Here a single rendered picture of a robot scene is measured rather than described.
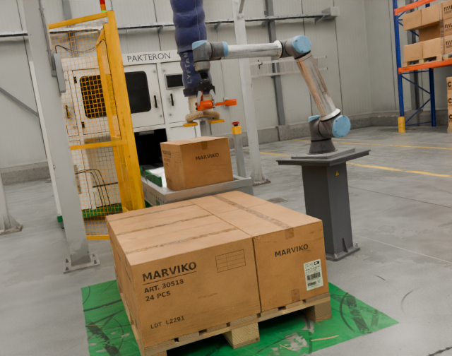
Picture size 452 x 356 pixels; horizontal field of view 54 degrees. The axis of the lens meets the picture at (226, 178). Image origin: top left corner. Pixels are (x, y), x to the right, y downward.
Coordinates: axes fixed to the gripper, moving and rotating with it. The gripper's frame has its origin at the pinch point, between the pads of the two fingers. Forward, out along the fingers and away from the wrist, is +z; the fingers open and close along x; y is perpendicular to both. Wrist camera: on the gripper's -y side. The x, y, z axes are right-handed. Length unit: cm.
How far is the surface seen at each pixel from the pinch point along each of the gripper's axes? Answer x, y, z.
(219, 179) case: -6, 74, 58
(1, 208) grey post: 251, 291, 92
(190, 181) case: 16, 67, 55
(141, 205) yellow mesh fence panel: 63, 127, 80
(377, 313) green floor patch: -73, -55, 121
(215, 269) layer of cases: 10, -66, 79
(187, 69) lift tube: 8, 51, -26
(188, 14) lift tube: 2, 48, -62
